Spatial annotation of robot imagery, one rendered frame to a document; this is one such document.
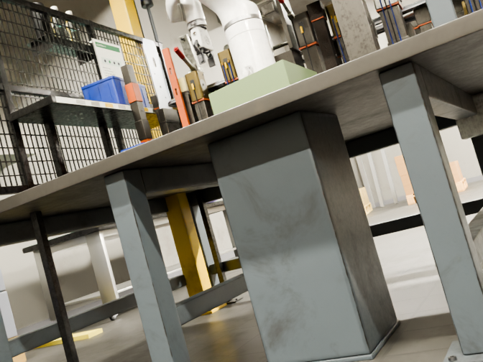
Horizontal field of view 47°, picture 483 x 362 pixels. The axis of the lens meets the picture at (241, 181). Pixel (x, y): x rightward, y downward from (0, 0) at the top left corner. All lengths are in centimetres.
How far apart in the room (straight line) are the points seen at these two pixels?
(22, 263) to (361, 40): 370
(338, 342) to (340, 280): 17
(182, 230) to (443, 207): 197
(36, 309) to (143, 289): 333
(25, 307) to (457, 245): 404
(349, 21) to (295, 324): 97
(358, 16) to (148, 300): 110
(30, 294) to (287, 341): 358
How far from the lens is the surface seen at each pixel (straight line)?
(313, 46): 207
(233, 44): 170
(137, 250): 166
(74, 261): 531
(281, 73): 152
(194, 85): 228
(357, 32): 190
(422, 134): 129
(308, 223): 148
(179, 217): 306
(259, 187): 153
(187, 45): 236
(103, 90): 247
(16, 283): 488
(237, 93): 158
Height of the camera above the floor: 42
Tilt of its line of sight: 4 degrees up
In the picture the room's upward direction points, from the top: 16 degrees counter-clockwise
